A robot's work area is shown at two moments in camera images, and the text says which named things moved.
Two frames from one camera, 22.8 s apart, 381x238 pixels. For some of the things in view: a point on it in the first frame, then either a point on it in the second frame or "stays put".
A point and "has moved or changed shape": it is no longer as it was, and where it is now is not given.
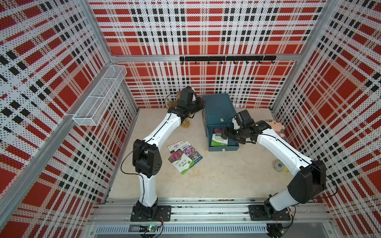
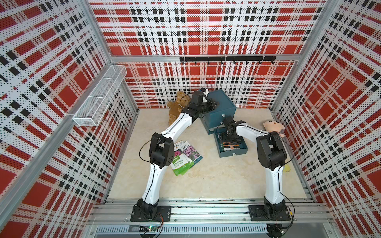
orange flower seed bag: [175, 146] stays put
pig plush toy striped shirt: [276, 126] stays put
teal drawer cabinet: [217, 110] has moved or changed shape
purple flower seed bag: [188, 150] stays put
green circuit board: [147, 228] stays put
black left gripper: [201, 104] to [212, 104]
